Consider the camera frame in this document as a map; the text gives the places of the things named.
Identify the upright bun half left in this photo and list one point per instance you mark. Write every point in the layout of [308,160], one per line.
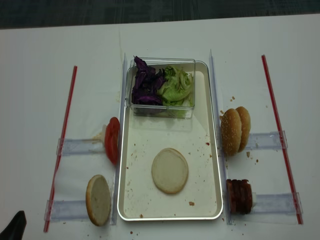
[98,200]

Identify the right red strip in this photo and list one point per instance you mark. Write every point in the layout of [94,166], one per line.
[299,214]

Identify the green lettuce leaves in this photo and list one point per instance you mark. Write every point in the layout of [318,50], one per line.
[177,89]

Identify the stacked meat patties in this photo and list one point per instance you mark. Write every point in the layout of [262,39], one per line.
[240,196]

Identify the left red strip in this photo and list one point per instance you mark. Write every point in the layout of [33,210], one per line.
[58,158]

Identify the clear patty holder rail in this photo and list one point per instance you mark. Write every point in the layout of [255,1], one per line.
[280,203]

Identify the sesame bun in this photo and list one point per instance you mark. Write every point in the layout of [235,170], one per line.
[245,126]
[231,132]

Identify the clear sesame bun rail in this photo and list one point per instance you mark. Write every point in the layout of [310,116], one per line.
[267,141]

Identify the white patty pusher block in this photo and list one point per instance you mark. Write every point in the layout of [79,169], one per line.
[254,200]

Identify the clear tomato holder rail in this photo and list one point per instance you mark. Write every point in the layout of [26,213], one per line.
[67,147]

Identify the white metal tray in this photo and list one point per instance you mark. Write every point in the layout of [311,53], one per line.
[195,138]

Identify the bottom bun on tray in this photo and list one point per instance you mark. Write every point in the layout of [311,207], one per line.
[170,171]

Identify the red strip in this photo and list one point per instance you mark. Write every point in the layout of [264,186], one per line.
[299,214]
[58,158]

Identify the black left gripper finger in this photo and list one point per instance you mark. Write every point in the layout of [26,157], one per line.
[15,229]

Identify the white tomato pusher block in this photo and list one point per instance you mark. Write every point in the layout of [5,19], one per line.
[102,135]

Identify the clear left bun rail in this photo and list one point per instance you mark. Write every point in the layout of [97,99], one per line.
[63,211]

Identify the purple cabbage leaves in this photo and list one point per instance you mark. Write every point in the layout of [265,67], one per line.
[147,83]

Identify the front sesame bun top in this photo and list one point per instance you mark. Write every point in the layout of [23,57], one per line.
[231,132]

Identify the red tomato slices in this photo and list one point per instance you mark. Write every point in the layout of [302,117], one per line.
[111,140]

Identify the rear sesame bun top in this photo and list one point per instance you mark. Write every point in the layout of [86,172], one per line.
[245,126]

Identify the clear plastic salad box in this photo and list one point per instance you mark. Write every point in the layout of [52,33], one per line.
[187,65]

